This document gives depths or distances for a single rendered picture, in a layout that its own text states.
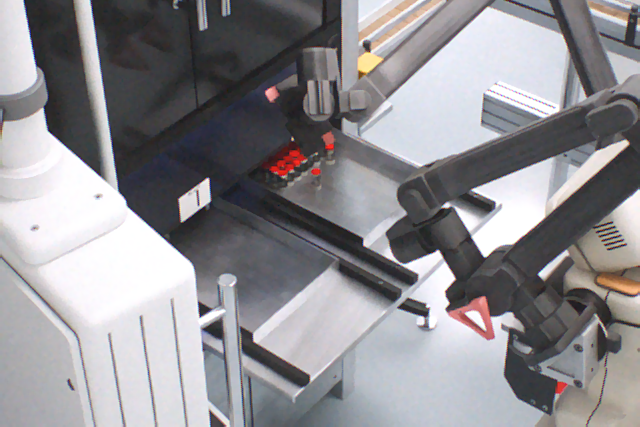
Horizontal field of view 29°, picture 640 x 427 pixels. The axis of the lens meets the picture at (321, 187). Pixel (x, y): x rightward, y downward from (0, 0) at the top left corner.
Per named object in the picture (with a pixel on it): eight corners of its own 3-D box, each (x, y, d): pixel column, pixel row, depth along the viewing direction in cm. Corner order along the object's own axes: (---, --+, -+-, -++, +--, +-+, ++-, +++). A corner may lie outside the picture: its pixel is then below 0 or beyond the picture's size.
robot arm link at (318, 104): (305, 120, 210) (338, 119, 211) (302, 80, 210) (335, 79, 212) (296, 126, 216) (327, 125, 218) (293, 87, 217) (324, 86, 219)
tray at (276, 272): (126, 270, 250) (124, 257, 247) (214, 205, 265) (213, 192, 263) (253, 346, 233) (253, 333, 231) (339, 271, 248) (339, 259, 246)
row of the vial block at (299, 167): (275, 189, 269) (275, 172, 266) (327, 149, 280) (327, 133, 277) (283, 193, 268) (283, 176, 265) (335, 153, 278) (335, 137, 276)
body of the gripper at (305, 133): (301, 148, 223) (311, 143, 216) (272, 99, 222) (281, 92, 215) (330, 130, 225) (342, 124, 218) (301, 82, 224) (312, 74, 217)
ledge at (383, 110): (313, 114, 294) (313, 107, 293) (346, 89, 302) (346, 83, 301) (360, 135, 287) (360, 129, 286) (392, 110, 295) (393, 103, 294)
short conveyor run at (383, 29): (327, 129, 292) (326, 73, 283) (277, 105, 300) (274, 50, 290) (485, 9, 334) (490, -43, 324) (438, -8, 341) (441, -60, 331)
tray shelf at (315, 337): (109, 290, 248) (108, 284, 247) (327, 127, 290) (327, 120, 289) (294, 404, 224) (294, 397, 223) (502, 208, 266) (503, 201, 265)
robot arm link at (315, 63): (372, 109, 210) (365, 116, 219) (367, 42, 211) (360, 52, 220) (302, 113, 209) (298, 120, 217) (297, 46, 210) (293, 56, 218)
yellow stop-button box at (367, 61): (341, 88, 285) (341, 61, 281) (360, 74, 289) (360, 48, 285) (367, 99, 281) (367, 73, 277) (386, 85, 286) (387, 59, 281)
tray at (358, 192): (239, 186, 270) (238, 174, 268) (314, 130, 286) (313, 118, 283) (363, 250, 253) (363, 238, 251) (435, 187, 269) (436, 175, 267)
